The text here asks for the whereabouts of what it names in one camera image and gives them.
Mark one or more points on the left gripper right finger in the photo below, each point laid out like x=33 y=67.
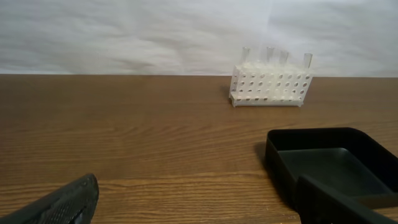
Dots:
x=323 y=205

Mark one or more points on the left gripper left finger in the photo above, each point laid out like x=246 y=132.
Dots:
x=68 y=202

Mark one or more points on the clear test tube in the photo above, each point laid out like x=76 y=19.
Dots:
x=308 y=60
x=283 y=58
x=245 y=54
x=270 y=54

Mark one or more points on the black tray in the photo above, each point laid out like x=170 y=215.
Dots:
x=326 y=168

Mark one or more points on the white test tube rack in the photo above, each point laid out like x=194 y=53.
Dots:
x=270 y=85

